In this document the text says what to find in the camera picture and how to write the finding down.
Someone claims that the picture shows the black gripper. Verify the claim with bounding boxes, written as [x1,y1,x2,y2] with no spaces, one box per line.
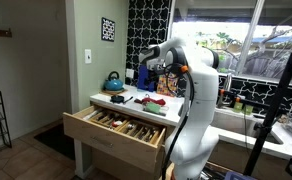
[146,60,166,74]

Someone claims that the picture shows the green sponge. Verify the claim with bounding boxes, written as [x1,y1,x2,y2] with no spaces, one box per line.
[145,102,162,114]

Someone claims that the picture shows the clear plastic sponge holder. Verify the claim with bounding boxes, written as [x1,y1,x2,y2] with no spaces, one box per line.
[141,101,170,118]

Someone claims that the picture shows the colourful patterned item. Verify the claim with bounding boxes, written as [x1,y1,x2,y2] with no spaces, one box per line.
[156,73,180,98]

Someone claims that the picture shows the red cloth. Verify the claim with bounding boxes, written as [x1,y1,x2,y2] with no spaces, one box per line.
[134,95,167,107]

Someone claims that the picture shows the teal kettle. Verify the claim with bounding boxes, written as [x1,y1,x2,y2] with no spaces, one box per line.
[103,70,125,92]

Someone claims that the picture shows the small black dish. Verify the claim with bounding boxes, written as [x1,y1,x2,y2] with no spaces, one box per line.
[110,95,125,104]

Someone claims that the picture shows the square wooden trivet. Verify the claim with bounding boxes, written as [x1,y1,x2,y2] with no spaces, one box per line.
[100,88,127,97]

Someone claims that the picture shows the wooden cutlery organizer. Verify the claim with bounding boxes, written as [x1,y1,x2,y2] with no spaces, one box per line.
[85,108,164,145]

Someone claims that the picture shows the metal faucet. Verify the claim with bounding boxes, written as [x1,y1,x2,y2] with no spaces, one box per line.
[218,73,234,109]

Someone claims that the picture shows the wooden drawer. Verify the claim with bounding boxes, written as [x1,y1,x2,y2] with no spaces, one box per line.
[62,103,169,174]

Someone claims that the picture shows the kitchen sink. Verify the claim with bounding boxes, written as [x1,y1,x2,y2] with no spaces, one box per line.
[209,109,284,146]

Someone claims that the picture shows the white counter leg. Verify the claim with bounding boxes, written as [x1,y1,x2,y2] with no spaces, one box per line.
[73,138,94,179]

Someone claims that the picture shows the black tripod pole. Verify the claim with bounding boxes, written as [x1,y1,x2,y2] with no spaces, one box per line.
[243,51,292,178]

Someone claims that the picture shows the dark door mat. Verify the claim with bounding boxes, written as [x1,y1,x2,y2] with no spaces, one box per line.
[33,123,76,161]

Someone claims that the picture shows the blue plastic item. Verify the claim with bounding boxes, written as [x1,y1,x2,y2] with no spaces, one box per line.
[224,170,257,180]

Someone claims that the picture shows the white wall outlet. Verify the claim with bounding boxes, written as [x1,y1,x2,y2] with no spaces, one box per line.
[125,68,136,80]

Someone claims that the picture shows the black white patterned wall art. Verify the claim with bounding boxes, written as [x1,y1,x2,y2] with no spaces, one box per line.
[101,17,116,43]

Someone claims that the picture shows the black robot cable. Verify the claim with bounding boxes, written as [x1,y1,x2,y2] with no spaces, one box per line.
[161,63,195,180]

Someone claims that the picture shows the white light switch plate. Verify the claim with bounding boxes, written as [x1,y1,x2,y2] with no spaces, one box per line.
[84,48,93,65]

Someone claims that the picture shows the white window frame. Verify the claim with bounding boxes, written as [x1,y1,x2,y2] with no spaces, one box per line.
[167,0,292,88]

